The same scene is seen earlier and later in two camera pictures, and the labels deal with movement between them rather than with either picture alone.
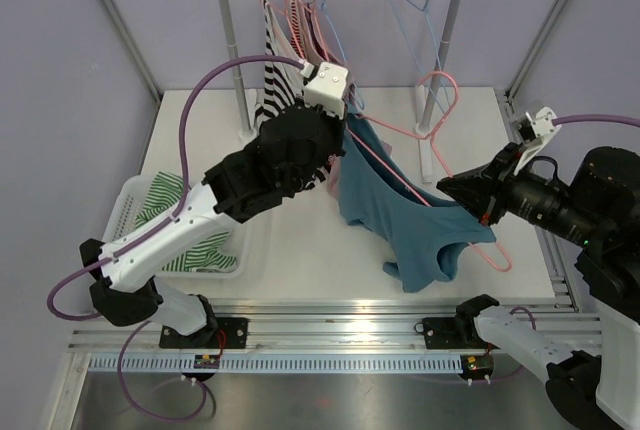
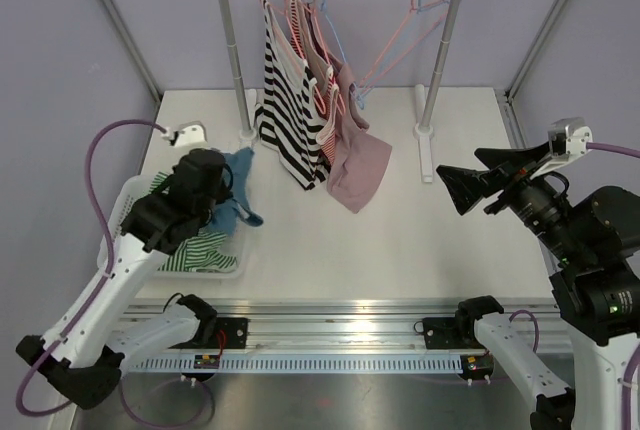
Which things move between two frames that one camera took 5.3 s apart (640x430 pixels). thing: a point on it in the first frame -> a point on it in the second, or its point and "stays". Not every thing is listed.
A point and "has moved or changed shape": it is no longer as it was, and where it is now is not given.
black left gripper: [337, 126] -> [222, 196]
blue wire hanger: [334, 33] stays
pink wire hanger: [499, 263] -> [439, 4]
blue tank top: [407, 224] has moved or changed shape
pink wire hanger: [285, 11] stays
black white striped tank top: [281, 87] stays
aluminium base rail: [345, 328] stays
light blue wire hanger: [424, 10] -> [363, 98]
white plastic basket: [119, 218] stays
